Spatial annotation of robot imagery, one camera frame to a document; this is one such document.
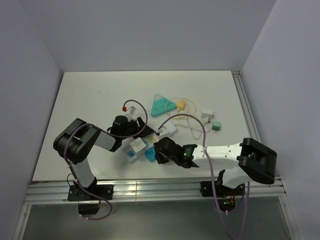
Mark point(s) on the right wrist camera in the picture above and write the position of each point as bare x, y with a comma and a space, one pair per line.
162, 132

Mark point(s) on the yellow charger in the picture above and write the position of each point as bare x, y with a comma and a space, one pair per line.
180, 105

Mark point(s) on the white charger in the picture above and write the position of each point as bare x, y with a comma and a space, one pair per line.
207, 115

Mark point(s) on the blue plug adapter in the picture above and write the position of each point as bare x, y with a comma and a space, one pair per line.
150, 154

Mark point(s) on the teal triangular socket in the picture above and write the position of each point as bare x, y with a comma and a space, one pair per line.
161, 105

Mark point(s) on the white cube socket adapter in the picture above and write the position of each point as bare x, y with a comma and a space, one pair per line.
137, 145

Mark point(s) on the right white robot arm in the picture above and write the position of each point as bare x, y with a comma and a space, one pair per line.
231, 175

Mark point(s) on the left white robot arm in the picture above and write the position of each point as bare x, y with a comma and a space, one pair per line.
77, 140

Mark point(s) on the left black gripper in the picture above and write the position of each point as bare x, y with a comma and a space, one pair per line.
146, 131

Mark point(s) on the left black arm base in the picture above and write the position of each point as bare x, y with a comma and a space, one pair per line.
89, 204

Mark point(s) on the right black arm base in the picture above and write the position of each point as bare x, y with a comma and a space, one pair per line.
226, 196

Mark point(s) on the green charger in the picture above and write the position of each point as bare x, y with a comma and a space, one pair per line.
216, 126

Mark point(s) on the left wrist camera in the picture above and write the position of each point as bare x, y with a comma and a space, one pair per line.
129, 112

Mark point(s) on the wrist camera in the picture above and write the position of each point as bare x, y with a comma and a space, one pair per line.
162, 132
129, 112

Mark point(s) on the white colourful power strip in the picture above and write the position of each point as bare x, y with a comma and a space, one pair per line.
128, 153

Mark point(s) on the aluminium front rail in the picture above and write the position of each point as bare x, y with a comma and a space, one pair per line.
56, 192

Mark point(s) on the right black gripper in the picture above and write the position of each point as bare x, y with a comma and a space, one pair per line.
160, 159

